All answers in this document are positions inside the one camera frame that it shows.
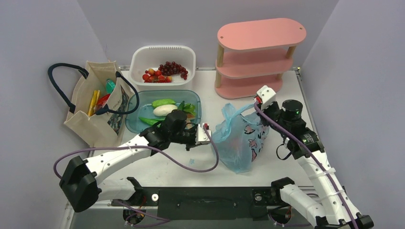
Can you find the red cherries pile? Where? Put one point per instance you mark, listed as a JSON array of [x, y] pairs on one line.
[[156, 76]]

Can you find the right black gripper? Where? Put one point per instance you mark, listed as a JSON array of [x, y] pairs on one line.
[[273, 104]]

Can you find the blue plastic grocery bag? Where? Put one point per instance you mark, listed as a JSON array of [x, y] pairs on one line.
[[239, 138]]

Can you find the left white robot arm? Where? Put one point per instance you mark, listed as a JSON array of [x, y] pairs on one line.
[[85, 181]]

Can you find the white plastic basket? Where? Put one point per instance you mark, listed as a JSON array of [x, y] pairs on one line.
[[153, 56]]

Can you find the teal packet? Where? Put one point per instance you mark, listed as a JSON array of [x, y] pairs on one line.
[[110, 86]]

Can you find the long green okra pod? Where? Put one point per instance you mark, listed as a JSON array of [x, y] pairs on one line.
[[150, 121]]

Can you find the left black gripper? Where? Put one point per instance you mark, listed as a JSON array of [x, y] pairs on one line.
[[194, 129]]

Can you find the dark green cucumber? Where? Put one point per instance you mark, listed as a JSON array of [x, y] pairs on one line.
[[181, 106]]

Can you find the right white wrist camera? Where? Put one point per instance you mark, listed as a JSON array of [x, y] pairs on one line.
[[265, 97]]

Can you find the blue transparent tray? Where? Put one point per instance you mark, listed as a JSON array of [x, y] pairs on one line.
[[145, 109]]

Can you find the green leafy vegetable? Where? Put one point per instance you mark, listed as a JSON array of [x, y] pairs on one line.
[[190, 109]]

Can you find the yellow snack packet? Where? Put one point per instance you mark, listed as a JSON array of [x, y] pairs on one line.
[[93, 102]]

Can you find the red snack packet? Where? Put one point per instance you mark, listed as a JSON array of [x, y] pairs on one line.
[[101, 102]]

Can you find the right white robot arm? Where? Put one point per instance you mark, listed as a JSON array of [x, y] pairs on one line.
[[334, 209]]

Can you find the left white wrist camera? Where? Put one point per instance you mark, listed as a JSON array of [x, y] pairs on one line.
[[203, 134]]

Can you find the pink three-tier shelf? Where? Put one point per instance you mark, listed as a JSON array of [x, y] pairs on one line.
[[252, 54]]

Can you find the red grape bunch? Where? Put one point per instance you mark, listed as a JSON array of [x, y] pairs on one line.
[[173, 68]]

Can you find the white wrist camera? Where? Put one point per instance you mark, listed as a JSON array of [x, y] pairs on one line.
[[203, 134], [265, 97]]

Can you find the beige canvas tote bag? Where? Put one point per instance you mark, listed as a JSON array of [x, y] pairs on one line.
[[104, 128]]

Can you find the green bumpy cucumber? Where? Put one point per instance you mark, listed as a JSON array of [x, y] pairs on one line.
[[162, 102]]

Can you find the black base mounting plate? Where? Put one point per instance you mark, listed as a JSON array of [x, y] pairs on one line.
[[206, 203]]

